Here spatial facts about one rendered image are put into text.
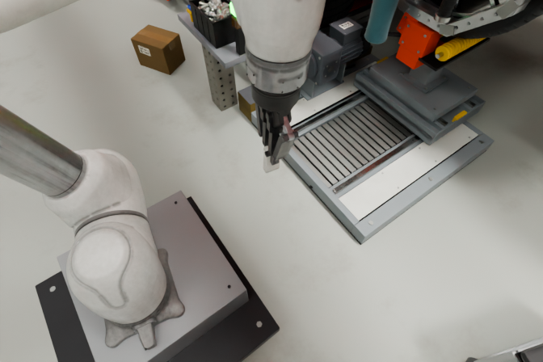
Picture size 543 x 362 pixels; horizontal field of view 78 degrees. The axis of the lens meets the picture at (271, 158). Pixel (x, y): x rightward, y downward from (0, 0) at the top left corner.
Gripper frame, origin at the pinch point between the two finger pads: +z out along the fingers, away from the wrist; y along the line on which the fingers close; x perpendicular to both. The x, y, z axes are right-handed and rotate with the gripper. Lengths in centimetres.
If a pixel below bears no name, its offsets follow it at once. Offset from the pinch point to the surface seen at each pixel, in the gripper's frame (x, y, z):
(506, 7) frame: 86, -20, -2
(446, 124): 99, -21, 55
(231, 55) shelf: 18, -73, 31
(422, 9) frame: 84, -46, 11
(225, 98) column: 19, -89, 69
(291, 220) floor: 20, -17, 75
